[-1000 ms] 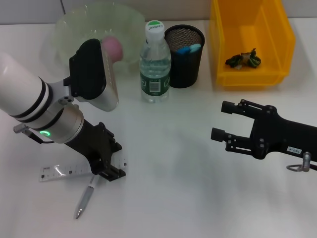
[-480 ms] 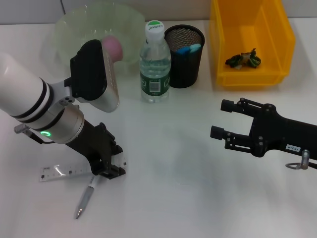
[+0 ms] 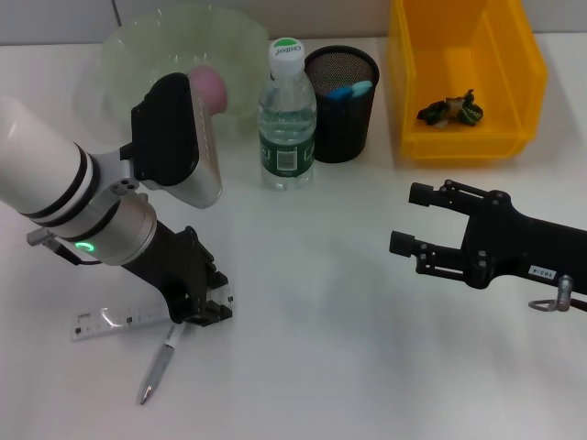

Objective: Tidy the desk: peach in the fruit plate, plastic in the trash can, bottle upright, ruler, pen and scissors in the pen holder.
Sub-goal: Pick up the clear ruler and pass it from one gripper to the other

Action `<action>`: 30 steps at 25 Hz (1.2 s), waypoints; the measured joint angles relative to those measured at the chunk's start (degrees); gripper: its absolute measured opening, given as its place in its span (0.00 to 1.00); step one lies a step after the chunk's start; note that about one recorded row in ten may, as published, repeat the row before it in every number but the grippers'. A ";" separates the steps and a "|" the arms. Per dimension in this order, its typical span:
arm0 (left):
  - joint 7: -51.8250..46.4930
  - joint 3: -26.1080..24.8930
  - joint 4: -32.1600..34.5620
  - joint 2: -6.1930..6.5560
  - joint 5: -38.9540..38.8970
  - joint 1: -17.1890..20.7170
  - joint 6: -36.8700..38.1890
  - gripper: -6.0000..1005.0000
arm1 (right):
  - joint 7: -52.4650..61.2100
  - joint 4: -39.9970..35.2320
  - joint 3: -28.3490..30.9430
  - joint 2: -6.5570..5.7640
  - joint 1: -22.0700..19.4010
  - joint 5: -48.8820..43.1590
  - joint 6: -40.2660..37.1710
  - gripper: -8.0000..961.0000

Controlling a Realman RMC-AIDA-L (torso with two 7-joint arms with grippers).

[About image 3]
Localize clear green-label water bottle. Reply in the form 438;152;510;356
258;37;318;192

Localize yellow plastic bin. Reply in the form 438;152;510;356
384;0;549;169

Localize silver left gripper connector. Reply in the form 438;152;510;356
26;228;60;252

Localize green plastic wrapper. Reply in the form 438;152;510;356
415;89;485;127

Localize pink peach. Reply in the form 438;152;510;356
189;66;228;115

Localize black mesh pen holder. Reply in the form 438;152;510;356
303;45;381;164

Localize pale green fruit plate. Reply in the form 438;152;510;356
75;4;272;150

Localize clear plastic ruler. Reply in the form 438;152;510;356
70;284;238;344

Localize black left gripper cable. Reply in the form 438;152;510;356
49;241;103;267

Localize blue scissors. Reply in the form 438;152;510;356
325;79;374;102

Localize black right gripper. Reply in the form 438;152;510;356
388;180;587;297

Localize silver white ballpoint pen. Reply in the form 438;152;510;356
138;322;188;405

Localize grey right gripper cable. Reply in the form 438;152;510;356
526;273;587;314

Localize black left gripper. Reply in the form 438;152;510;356
120;222;235;328

